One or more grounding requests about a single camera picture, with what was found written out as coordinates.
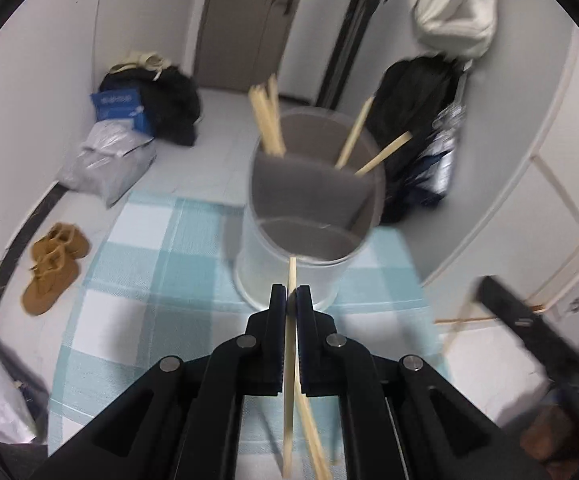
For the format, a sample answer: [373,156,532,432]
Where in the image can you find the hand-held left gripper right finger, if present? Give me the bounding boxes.
[297,285,535,480]

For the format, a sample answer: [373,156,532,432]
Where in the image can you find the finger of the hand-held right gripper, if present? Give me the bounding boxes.
[477,275,579,381]

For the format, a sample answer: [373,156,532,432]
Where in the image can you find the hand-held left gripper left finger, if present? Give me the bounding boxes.
[44,284,286,480]

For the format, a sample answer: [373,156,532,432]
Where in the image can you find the white plastic cup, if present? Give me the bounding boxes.
[234,107,387,311]

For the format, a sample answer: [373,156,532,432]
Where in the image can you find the wooden chopstick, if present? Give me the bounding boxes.
[293,355,334,480]
[334,98,374,170]
[354,131,413,177]
[268,74,288,157]

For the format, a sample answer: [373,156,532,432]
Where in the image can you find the chopsticks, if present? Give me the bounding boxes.
[248,85,278,156]

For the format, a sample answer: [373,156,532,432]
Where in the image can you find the white cabinet wooden trim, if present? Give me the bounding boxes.
[419,25,579,326]

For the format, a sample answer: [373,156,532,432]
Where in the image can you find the teal checkered tablecloth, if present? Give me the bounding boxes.
[50,192,450,480]

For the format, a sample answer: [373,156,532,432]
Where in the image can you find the silver foil bag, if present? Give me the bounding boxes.
[409,105,466,208]

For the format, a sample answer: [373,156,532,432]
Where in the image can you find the brown suede shoe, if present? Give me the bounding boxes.
[21,250,80,317]
[30,222,91,273]

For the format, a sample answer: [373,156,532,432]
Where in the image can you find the black backpack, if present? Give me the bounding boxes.
[369,57,466,225]

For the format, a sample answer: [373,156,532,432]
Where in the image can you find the grey plastic bag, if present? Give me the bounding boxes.
[56,122,159,209]

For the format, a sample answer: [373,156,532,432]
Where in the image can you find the black bag on floor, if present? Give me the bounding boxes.
[100,64,202,147]

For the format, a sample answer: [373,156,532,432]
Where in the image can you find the white plastic bag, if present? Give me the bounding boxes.
[0,330,40,447]

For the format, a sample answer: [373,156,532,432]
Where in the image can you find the blue packet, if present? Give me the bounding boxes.
[91,89,156,137]

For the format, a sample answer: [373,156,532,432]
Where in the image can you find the grey door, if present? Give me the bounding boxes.
[194,0,316,100]

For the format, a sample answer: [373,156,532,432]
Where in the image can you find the white hanging bag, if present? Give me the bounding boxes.
[403,0,499,59]

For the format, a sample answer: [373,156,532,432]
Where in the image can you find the beige cloth strap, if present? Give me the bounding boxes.
[108,50,171,82]

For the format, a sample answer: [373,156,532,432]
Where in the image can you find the dark door frame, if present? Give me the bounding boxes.
[318,0,396,111]

